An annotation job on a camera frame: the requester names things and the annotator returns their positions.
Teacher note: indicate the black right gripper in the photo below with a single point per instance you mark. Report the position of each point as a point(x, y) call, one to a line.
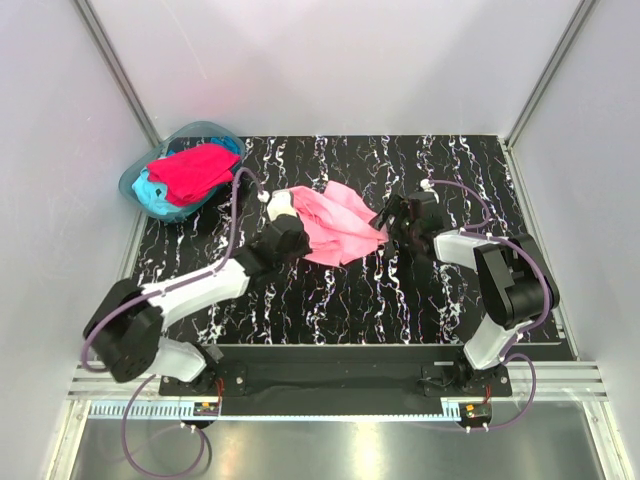
point(397, 208)

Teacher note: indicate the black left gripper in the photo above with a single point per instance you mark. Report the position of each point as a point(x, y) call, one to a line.
point(303, 249)

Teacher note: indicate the pink t shirt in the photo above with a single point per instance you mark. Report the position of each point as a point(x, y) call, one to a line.
point(337, 222)

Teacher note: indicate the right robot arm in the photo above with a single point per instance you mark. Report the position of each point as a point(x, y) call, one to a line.
point(517, 289)

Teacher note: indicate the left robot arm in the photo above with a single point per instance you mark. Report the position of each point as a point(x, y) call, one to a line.
point(126, 331)

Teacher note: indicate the magenta t shirt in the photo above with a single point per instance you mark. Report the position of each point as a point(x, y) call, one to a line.
point(190, 175)

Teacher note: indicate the translucent blue plastic basket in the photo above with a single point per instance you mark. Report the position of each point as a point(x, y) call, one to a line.
point(135, 185)

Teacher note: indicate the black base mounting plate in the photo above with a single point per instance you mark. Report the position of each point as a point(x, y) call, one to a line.
point(376, 403)

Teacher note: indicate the teal blue t shirt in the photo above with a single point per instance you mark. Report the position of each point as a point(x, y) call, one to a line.
point(176, 183)

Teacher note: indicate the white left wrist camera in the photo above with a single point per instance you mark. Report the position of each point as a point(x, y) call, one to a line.
point(278, 203)

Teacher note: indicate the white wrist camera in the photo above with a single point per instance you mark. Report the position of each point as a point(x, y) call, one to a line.
point(278, 203)
point(428, 187)

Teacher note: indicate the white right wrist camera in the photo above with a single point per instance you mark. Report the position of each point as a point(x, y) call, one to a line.
point(428, 187)

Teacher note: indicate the white slotted cable duct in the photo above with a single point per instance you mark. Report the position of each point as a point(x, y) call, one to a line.
point(159, 409)

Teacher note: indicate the aluminium front rail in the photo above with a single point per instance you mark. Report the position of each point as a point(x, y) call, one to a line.
point(547, 381)

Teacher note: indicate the right aluminium corner post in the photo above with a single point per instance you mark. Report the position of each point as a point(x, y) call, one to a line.
point(569, 36)

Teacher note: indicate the aluminium corner post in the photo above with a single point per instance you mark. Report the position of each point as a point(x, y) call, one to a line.
point(96, 30)
point(569, 36)

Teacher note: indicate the left aluminium corner post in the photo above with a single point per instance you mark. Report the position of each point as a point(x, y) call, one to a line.
point(96, 30)

